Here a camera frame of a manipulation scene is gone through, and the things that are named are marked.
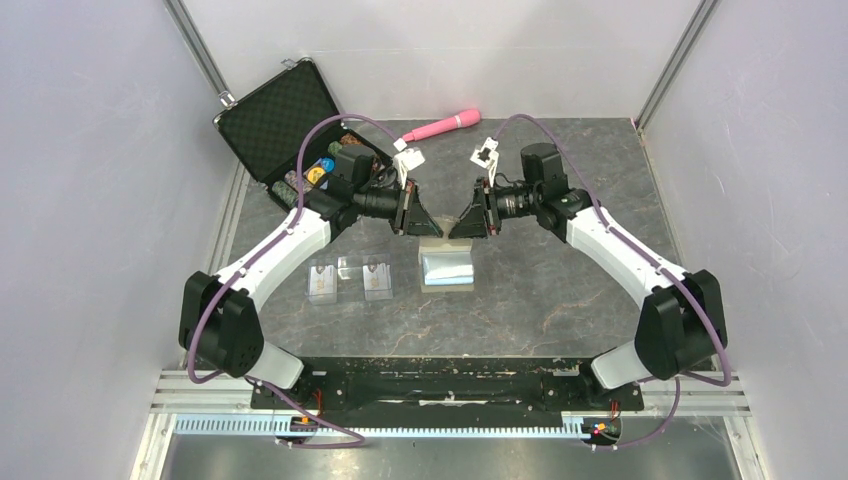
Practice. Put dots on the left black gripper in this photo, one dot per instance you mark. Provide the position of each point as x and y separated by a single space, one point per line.
411 216

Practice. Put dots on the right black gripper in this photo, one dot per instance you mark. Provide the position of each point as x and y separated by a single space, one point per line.
483 215

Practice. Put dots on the beige leather card holder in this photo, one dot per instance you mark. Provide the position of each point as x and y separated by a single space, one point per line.
445 265

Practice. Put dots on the credit card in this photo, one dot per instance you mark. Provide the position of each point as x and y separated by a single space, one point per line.
322 280
376 279

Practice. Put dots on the clear acrylic card stand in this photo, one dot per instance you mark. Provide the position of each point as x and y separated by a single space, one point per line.
349 279

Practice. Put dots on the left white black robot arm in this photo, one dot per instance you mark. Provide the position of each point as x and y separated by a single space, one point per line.
219 326

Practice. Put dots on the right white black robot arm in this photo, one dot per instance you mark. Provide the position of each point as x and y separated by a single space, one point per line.
681 321

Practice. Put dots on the pink wand massager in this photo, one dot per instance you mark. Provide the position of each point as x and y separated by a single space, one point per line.
463 119

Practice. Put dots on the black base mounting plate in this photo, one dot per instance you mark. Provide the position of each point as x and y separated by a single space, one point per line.
375 391

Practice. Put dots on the black poker chip case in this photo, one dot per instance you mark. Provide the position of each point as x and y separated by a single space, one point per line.
289 137

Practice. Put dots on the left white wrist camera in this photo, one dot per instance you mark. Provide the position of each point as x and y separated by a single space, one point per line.
405 159

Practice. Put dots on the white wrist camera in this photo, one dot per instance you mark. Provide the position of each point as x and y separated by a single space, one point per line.
405 159
486 156

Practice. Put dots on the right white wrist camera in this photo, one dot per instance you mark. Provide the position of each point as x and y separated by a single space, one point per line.
486 156

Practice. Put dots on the white slotted cable duct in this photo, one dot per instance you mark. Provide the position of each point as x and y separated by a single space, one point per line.
285 426

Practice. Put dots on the aluminium frame rail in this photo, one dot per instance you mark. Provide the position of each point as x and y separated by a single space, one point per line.
175 393

